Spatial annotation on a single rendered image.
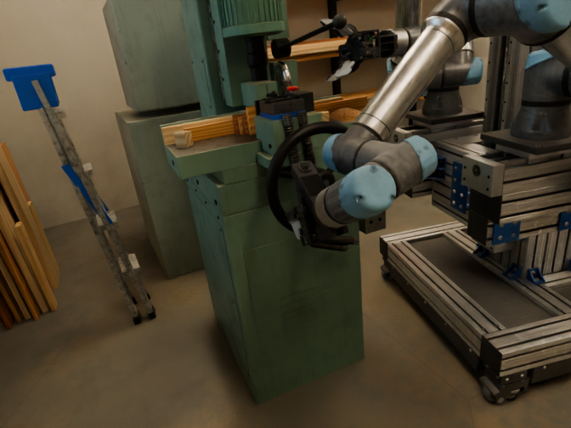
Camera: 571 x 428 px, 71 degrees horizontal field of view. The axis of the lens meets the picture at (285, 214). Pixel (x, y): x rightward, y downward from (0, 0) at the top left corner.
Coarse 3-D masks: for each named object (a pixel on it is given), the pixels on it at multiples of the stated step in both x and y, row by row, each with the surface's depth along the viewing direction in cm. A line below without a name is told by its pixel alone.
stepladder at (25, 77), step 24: (24, 72) 142; (48, 72) 146; (24, 96) 143; (48, 96) 147; (48, 120) 149; (72, 144) 167; (72, 168) 158; (96, 192) 178; (96, 216) 182; (120, 240) 189; (120, 264) 187; (120, 288) 180; (144, 288) 203
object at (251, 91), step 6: (240, 84) 125; (246, 84) 120; (252, 84) 115; (258, 84) 114; (264, 84) 114; (270, 84) 115; (276, 84) 116; (246, 90) 121; (252, 90) 116; (258, 90) 114; (264, 90) 115; (270, 90) 116; (276, 90) 116; (246, 96) 122; (252, 96) 118; (258, 96) 115; (264, 96) 116; (246, 102) 124; (252, 102) 119
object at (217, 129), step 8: (320, 104) 128; (328, 104) 129; (336, 104) 131; (344, 104) 132; (352, 104) 133; (360, 104) 134; (232, 120) 119; (184, 128) 114; (192, 128) 114; (200, 128) 115; (208, 128) 116; (216, 128) 117; (224, 128) 118; (232, 128) 119; (192, 136) 115; (200, 136) 116; (208, 136) 117; (216, 136) 117
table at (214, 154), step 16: (208, 144) 109; (224, 144) 107; (240, 144) 105; (256, 144) 107; (176, 160) 100; (192, 160) 101; (208, 160) 103; (224, 160) 105; (240, 160) 107; (256, 160) 108; (288, 160) 102; (304, 160) 104; (192, 176) 103
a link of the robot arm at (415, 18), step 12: (396, 0) 132; (408, 0) 129; (420, 0) 130; (396, 12) 135; (408, 12) 132; (420, 12) 134; (396, 24) 138; (408, 24) 135; (420, 24) 137; (396, 60) 147
